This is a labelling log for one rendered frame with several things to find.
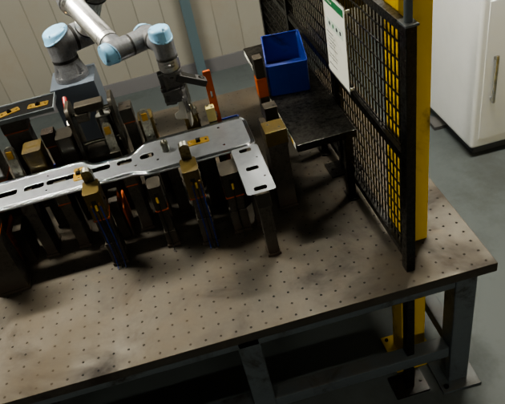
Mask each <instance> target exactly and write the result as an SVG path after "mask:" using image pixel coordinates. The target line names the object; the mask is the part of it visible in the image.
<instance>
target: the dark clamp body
mask: <svg viewBox="0 0 505 404"><path fill-rule="evenodd" d="M55 142H56V143H57V145H58V148H59V150H60V152H61V154H62V156H63V158H64V161H65V163H66V164H70V163H74V162H76V161H80V160H84V158H83V155H82V153H81V151H80V150H79V146H78V144H77V143H76V140H75V137H74V136H73V133H72V131H71V128H70V127H62V128H59V129H57V130H56V131H55Z"/></svg>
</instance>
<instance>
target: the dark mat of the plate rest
mask: <svg viewBox="0 0 505 404"><path fill-rule="evenodd" d="M53 97H54V94H53V95H47V96H43V97H41V98H37V99H32V100H28V101H26V102H22V103H16V104H13V105H10V106H7V107H1V108H0V114H1V113H3V112H5V111H6V110H7V109H12V108H15V107H19V108H20V111H17V112H15V113H13V114H10V115H8V116H5V117H3V118H1V119H0V120H4V119H9V118H12V117H15V116H19V115H24V114H27V113H31V112H33V111H39V110H42V109H46V108H48V107H52V104H53ZM47 100H48V101H49V102H48V104H47V105H46V106H42V107H36V108H32V109H29V110H27V107H28V105H29V104H32V103H35V102H38V101H39V102H42V101H47Z"/></svg>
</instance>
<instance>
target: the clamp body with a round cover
mask: <svg viewBox="0 0 505 404"><path fill-rule="evenodd" d="M22 157H23V158H24V160H25V161H26V164H27V166H28V168H29V169H30V172H31V174H32V173H36V172H40V171H44V170H47V169H50V168H53V166H54V163H53V162H52V160H51V158H50V156H49V154H48V152H47V150H46V148H45V146H44V144H43V141H42V140H41V139H36V140H32V141H29V142H26V143H24V144H23V145H22ZM46 202H47V203H48V205H49V207H50V209H51V211H52V212H53V214H54V216H55V219H56V220H57V222H58V227H59V228H61V227H65V226H67V225H69V224H68V222H67V219H66V217H65V216H64V214H63V211H62V209H61V208H60V206H58V205H57V203H56V201H55V198H53V199H49V200H47V201H46Z"/></svg>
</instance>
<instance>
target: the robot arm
mask: <svg viewBox="0 0 505 404"><path fill-rule="evenodd" d="M105 1H106V0H56V2H57V5H58V7H59V9H60V10H61V11H62V12H63V13H64V14H65V15H68V16H71V17H72V18H73V19H74V20H75V21H74V22H73V23H70V24H68V25H66V24H65V23H59V24H54V25H53V26H50V27H49V28H47V29H46V30H45V31H44V32H43V34H42V39H43V41H44V45H45V47H46V49H47V51H48V53H49V56H50V58H51V61H52V63H53V64H54V69H55V80H56V82H57V84H60V85H68V84H72V83H77V82H78V81H81V80H82V79H85V78H86V77H87V76H88V74H89V71H88V69H87V67H86V65H85V64H84V63H83V61H82V60H81V59H80V58H79V56H78V54H77V51H79V50H81V49H83V48H85V47H87V46H90V45H92V44H96V45H97V46H98V53H99V57H100V58H101V59H102V61H103V63H104V64H105V65H107V66H111V65H114V64H116V63H120V62H121V61H123V60H125V59H128V58H130V57H132V56H134V55H137V54H139V53H141V52H143V51H146V50H148V49H150V50H152V51H154V54H155V57H156V61H157V63H158V66H159V69H160V71H157V72H156V73H157V76H158V80H159V81H160V86H161V88H160V89H162V90H161V92H163V93H162V94H163V97H164V101H165V103H166V104H167V106H169V105H175V104H177V103H179V110H178V111H177V112H176V113H175V117H176V118H177V119H189V122H190V124H191V127H192V125H193V122H194V120H193V118H192V113H191V109H190V107H189V104H188V95H187V92H186V89H185V83H189V84H193V85H197V86H202V87H206V86H207V83H208V81H207V79H206V78H205V76H203V75H195V74H191V73H187V72H183V71H182V70H181V67H180V60H179V57H178V54H177V51H176V46H175V43H174V40H173V36H172V32H171V31H170V28H169V26H168V25H167V24H165V23H163V24H162V23H159V24H155V25H154V26H152V25H149V24H146V23H140V24H138V25H137V26H136V27H135V28H134V30H133V31H132V32H130V33H127V34H125V35H122V36H120V37H119V36H118V35H117V34H116V33H115V32H114V31H113V30H112V29H111V28H110V27H109V26H108V25H107V24H106V23H105V22H104V21H103V20H102V19H101V18H100V15H101V10H102V5H103V3H105ZM184 107H185V109H184Z"/></svg>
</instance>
